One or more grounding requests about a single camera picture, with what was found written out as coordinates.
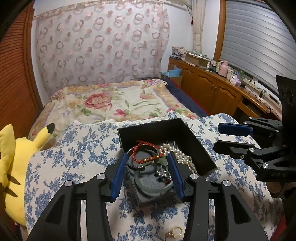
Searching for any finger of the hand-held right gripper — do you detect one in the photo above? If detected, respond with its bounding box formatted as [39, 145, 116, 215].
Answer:
[214, 140, 276, 171]
[217, 117, 284, 138]

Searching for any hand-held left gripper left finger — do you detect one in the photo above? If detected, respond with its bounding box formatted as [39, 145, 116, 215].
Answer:
[26, 152, 130, 241]

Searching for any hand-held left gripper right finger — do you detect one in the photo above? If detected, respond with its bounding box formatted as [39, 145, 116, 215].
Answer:
[168, 151, 270, 241]

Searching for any cream pearl necklace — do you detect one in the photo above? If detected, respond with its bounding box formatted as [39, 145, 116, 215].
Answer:
[161, 143, 197, 174]

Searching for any dark metal bangle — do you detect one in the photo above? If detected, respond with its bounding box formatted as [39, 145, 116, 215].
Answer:
[127, 148, 163, 171]

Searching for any red cord bracelet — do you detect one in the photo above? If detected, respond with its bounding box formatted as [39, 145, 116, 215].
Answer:
[132, 139, 165, 161]

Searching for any black jewelry box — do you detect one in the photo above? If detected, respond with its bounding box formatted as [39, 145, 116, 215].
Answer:
[117, 118, 218, 207]

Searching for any blue floral tablecloth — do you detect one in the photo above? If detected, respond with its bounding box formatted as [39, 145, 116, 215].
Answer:
[24, 112, 285, 241]

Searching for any wooden sideboard cabinet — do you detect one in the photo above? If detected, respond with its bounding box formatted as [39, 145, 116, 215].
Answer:
[168, 57, 283, 119]

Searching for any navy bed sheet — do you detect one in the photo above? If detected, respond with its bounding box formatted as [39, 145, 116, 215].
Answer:
[161, 77, 210, 119]

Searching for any pink thermos jug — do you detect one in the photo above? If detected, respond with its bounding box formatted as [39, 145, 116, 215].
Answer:
[218, 60, 229, 77]

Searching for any floral bed blanket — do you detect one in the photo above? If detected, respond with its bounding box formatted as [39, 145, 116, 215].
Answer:
[28, 78, 204, 149]

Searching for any cardboard box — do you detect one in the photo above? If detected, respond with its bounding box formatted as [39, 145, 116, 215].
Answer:
[184, 52, 209, 67]

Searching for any blue tissue box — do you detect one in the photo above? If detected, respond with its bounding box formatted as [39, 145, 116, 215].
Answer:
[161, 65, 184, 78]

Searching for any grey window blind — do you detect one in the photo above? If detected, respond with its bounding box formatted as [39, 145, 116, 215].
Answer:
[219, 0, 296, 99]

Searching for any yellow plush toy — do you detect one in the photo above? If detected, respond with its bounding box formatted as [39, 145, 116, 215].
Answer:
[0, 124, 56, 227]

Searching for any beige lace drape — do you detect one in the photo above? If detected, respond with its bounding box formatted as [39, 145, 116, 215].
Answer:
[189, 0, 204, 54]

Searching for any circle patterned curtain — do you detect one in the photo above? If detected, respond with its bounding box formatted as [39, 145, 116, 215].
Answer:
[33, 2, 172, 93]

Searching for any wooden louvered wardrobe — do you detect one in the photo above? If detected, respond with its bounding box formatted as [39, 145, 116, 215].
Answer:
[0, 5, 45, 131]

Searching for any gold ring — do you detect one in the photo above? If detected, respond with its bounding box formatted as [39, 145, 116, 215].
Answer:
[165, 227, 184, 238]

